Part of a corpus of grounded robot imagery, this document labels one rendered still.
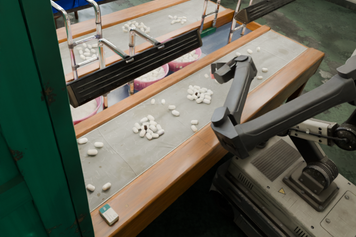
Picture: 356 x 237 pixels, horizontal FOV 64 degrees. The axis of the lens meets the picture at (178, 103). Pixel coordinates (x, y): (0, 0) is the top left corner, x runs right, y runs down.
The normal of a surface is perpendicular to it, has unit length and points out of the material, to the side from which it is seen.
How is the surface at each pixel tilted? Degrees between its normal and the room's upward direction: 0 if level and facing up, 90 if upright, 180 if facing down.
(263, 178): 0
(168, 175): 0
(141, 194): 0
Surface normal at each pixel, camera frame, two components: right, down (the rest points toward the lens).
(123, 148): 0.12, -0.73
